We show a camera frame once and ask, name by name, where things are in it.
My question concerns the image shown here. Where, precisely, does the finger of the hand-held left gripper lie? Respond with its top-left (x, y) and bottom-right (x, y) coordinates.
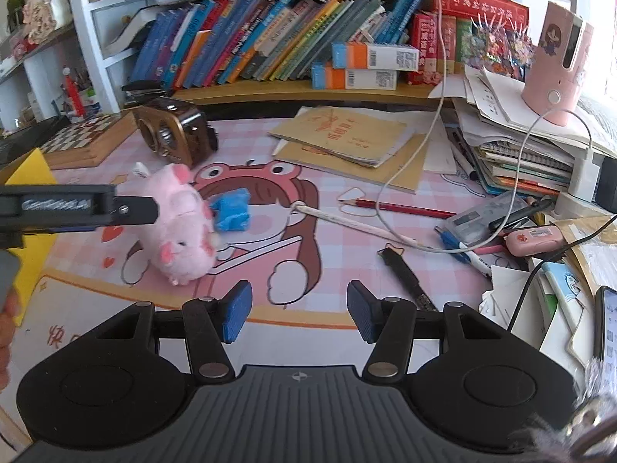
top-left (0, 183), bottom-right (161, 233)

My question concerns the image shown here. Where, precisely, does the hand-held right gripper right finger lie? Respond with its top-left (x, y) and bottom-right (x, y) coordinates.
top-left (347, 280), bottom-right (516, 381)

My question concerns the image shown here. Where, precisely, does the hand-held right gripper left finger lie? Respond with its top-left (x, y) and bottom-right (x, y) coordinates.
top-left (84, 280), bottom-right (254, 381)

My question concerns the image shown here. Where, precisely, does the yellow cardboard box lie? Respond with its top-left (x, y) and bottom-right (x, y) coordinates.
top-left (0, 149), bottom-right (59, 329)

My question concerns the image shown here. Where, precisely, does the pink plush pig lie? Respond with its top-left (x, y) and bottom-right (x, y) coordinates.
top-left (132, 161), bottom-right (223, 286)

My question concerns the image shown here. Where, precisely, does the pink checked desktop mat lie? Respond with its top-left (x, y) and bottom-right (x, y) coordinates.
top-left (0, 103), bottom-right (598, 372)

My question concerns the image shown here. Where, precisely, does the person's left hand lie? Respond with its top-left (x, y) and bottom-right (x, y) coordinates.
top-left (0, 293), bottom-right (22, 391)

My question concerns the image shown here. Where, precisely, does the black pen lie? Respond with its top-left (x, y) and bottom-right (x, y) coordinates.
top-left (377, 247), bottom-right (440, 313)

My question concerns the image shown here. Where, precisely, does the wooden chessboard box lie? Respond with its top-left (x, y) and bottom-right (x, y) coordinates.
top-left (41, 111), bottom-right (138, 169)

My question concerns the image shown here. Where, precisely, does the brown wooden radio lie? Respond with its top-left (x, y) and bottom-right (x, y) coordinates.
top-left (132, 96), bottom-right (220, 169)

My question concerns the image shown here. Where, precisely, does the white stick pen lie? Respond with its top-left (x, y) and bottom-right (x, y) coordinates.
top-left (293, 201), bottom-right (421, 248)

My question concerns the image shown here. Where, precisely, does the blue crumpled plastic wrap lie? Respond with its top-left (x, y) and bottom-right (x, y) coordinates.
top-left (209, 188), bottom-right (251, 232)

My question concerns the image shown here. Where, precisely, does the red pencil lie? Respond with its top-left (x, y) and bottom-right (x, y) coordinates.
top-left (337, 197), bottom-right (457, 219)

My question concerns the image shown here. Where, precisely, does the pen holder cup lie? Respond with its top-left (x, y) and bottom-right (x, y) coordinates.
top-left (60, 70), bottom-right (102, 121)

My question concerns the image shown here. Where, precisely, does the black stapler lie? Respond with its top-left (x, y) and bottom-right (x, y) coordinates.
top-left (120, 79), bottom-right (163, 109)

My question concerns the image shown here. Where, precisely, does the blue white pen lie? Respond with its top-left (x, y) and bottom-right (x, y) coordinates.
top-left (434, 226), bottom-right (499, 278)

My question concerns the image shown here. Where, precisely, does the black electronic keyboard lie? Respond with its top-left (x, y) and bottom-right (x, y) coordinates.
top-left (0, 117), bottom-right (73, 167)

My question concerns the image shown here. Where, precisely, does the red bottle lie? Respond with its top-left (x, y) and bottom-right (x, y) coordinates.
top-left (62, 68), bottom-right (80, 117)

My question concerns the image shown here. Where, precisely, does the clear pencil case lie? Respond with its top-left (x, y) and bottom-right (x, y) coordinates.
top-left (443, 190), bottom-right (555, 244)

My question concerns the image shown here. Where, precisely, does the white shelf unit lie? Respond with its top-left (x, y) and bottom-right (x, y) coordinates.
top-left (0, 0), bottom-right (126, 126)

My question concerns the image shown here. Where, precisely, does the desk bookshelf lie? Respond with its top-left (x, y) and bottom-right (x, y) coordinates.
top-left (62, 0), bottom-right (579, 107)

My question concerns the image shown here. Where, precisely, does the pink correction tape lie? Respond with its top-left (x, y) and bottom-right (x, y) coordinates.
top-left (504, 226), bottom-right (565, 257)

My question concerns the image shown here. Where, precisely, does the row of books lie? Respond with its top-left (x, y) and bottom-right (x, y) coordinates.
top-left (128, 0), bottom-right (425, 90)

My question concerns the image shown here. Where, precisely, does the stack of notebooks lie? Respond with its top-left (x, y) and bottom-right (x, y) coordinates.
top-left (450, 65), bottom-right (617, 198)

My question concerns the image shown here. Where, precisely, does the smartphone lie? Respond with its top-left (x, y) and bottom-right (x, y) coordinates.
top-left (593, 286), bottom-right (617, 372)

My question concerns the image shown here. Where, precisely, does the white power adapter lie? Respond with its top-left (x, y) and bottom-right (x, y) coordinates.
top-left (569, 147), bottom-right (601, 203)

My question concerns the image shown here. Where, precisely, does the black power adapter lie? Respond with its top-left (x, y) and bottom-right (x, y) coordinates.
top-left (595, 169), bottom-right (617, 215)

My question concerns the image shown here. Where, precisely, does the red book set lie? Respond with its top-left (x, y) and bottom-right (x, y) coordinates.
top-left (406, 11), bottom-right (458, 86)

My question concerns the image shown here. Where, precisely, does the colourful sticker pack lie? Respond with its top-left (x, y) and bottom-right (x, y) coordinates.
top-left (455, 14), bottom-right (536, 80)

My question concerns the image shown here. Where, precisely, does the pink cylindrical device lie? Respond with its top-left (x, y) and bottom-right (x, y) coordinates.
top-left (522, 1), bottom-right (595, 127)

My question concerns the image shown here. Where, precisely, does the red printed box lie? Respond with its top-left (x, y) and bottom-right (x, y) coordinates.
top-left (430, 0), bottom-right (530, 22)

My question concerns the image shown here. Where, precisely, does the grey fluffy keychain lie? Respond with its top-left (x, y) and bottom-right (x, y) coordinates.
top-left (511, 357), bottom-right (617, 463)

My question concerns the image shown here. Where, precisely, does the short white cable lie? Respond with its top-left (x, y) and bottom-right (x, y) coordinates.
top-left (530, 106), bottom-right (593, 155)

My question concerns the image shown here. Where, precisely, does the long white cable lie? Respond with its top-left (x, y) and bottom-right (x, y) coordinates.
top-left (375, 0), bottom-right (548, 254)

